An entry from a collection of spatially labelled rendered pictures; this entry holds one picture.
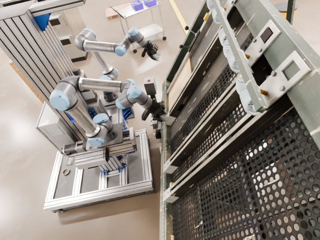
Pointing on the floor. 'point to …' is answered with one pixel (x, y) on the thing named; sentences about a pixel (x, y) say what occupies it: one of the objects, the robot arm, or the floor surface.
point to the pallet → (115, 10)
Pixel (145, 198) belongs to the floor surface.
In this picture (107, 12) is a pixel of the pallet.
